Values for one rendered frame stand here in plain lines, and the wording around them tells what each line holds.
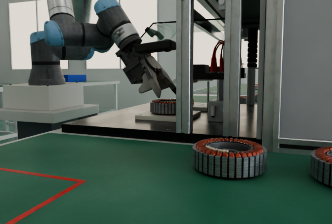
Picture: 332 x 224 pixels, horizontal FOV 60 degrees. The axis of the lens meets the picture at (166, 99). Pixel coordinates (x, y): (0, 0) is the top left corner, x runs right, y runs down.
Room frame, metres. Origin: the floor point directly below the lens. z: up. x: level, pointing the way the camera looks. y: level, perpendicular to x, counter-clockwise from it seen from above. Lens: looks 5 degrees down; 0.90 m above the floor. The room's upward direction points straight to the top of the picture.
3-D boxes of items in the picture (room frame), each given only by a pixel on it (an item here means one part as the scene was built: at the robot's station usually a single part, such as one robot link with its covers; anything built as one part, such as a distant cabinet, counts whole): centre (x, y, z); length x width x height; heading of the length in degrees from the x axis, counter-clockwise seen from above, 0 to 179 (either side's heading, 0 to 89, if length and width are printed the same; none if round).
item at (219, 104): (0.78, -0.15, 0.80); 0.07 x 0.05 x 0.06; 160
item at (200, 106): (1.06, -0.09, 0.78); 0.15 x 0.15 x 0.01; 70
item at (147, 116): (0.83, -0.01, 0.78); 0.15 x 0.15 x 0.01; 70
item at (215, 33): (0.91, -0.15, 1.03); 0.62 x 0.01 x 0.03; 160
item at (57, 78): (1.26, 0.52, 0.90); 0.15 x 0.15 x 0.10
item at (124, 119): (0.94, -0.07, 0.76); 0.64 x 0.47 x 0.02; 160
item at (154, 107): (0.83, -0.01, 0.80); 0.11 x 0.11 x 0.04
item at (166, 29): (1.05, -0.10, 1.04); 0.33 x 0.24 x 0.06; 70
